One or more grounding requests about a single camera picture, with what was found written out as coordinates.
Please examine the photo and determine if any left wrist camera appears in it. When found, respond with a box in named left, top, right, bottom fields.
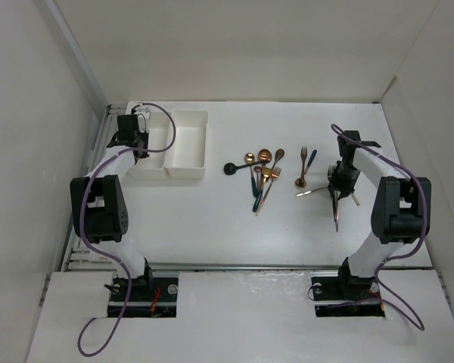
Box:
left=131, top=104, right=151, bottom=120

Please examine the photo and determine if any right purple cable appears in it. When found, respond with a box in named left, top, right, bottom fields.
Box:
left=331, top=123, right=429, bottom=332

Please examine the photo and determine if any aluminium rail frame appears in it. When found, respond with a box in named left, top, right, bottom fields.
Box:
left=60, top=102, right=126, bottom=271

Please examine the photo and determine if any white container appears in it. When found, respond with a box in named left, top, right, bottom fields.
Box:
left=164, top=110, right=209, bottom=179
left=129, top=111, right=171, bottom=181

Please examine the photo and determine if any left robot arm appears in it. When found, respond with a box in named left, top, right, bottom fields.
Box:
left=70, top=113, right=154, bottom=300

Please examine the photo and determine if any gold fork teal handle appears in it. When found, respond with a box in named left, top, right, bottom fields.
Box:
left=303, top=149, right=318, bottom=176

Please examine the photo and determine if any purple cable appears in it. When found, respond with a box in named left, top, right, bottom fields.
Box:
left=331, top=123, right=429, bottom=332
left=77, top=101, right=176, bottom=358

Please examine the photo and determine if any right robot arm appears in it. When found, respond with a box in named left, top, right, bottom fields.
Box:
left=328, top=124, right=431, bottom=298

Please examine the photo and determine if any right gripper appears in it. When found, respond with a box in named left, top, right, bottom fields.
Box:
left=328, top=160, right=362, bottom=199

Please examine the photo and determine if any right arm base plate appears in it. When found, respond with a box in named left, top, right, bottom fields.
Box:
left=311, top=275, right=385, bottom=318

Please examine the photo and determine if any gold spoon teal handle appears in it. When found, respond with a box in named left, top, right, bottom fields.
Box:
left=244, top=153, right=257, bottom=197

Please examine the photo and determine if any right white container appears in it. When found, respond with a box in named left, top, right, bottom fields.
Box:
left=164, top=110, right=209, bottom=179

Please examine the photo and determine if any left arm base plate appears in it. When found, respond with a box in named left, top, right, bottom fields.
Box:
left=104, top=276, right=179, bottom=318

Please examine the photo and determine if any left white container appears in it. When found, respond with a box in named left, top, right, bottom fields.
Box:
left=129, top=111, right=171, bottom=181

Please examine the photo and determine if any black round ladle spoon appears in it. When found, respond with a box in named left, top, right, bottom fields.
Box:
left=223, top=159, right=270, bottom=175

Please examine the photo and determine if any silver fork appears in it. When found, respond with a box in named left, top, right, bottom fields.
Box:
left=295, top=185, right=328, bottom=197

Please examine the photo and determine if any bronze spoon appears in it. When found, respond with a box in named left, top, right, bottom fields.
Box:
left=295, top=161, right=306, bottom=188

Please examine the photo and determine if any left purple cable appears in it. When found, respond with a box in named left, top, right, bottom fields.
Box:
left=77, top=101, right=176, bottom=358

